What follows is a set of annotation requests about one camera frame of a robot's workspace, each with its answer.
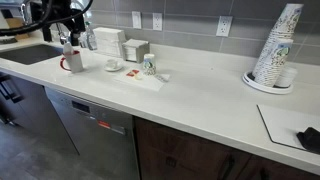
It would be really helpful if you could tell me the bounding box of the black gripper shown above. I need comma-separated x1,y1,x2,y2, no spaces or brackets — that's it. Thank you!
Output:
39,0,87,47

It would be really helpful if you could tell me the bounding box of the small white espresso cup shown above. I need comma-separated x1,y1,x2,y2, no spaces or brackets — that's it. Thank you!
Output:
106,58,119,70

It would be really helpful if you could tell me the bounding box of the patterned paper coffee cup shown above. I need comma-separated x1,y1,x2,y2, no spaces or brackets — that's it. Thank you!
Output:
142,53,157,76

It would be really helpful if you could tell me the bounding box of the short patterned paper cup stack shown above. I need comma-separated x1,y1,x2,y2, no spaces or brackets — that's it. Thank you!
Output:
254,37,295,88

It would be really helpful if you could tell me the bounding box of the tall patterned paper cup stack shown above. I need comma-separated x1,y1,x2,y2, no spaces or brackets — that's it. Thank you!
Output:
251,3,305,81

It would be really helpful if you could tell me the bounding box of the white cup lid stack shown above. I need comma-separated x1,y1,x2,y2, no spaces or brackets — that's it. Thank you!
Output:
275,66,298,89

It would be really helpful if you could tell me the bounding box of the white rounded scrubber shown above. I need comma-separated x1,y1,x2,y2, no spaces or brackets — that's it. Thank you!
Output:
62,42,75,56

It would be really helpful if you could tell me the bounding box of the clear plastic water bottle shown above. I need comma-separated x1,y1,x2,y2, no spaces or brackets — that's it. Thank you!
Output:
84,21,98,52

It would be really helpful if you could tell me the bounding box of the dark undermount sink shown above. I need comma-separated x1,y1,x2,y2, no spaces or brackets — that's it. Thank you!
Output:
0,43,65,66

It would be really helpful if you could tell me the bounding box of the white paper towel stack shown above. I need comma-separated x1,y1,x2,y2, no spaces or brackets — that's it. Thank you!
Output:
92,26,127,58

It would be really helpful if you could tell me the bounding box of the wooden cutting board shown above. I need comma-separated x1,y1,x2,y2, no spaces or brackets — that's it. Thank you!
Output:
5,17,31,40

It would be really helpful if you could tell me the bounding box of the white saucer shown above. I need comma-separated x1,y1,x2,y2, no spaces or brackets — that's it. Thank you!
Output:
103,63,124,73

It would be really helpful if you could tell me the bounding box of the grey napkin dispenser box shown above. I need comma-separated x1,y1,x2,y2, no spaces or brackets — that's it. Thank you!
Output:
121,38,151,64

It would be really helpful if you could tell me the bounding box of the red sachet packet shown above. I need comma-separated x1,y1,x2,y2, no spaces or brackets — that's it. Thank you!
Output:
125,69,141,78

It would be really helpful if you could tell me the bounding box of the dark grey lower cabinet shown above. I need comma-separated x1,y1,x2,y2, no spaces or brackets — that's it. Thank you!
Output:
0,71,80,156

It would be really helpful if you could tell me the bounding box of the white paper napkin mat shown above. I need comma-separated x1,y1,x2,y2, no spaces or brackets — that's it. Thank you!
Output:
112,67,172,92

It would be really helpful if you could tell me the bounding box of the stainless steel dishwasher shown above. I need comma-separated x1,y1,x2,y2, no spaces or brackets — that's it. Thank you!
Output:
43,86,141,180

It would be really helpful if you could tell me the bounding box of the small patterned sugar sachet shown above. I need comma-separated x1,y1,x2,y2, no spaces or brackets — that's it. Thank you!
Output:
154,73,169,84

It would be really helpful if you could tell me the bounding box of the brown wooden cabinet door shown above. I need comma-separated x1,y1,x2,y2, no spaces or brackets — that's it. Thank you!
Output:
133,115,244,180
235,154,320,180

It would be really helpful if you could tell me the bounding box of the white round tray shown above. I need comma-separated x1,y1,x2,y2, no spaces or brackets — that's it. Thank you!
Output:
242,70,295,96

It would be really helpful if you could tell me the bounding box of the white rectangular board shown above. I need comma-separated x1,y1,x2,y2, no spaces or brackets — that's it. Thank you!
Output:
256,104,320,155

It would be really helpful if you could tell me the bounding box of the black cloth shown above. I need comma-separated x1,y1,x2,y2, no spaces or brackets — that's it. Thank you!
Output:
296,126,320,155

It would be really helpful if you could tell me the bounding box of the white mug with red handle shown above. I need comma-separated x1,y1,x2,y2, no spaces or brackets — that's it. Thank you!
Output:
59,50,85,74

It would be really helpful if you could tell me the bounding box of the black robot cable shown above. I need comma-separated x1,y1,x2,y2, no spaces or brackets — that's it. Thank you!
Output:
0,0,95,37

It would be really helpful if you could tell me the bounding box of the black cabinet handle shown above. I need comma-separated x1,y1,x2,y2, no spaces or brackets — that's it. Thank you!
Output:
0,75,24,104

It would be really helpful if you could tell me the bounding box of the white light switch plate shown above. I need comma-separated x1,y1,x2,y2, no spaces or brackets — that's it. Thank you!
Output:
131,10,143,30

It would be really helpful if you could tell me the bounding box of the white wall power outlet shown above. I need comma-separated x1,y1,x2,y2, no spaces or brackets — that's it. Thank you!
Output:
152,12,164,32
215,15,234,38

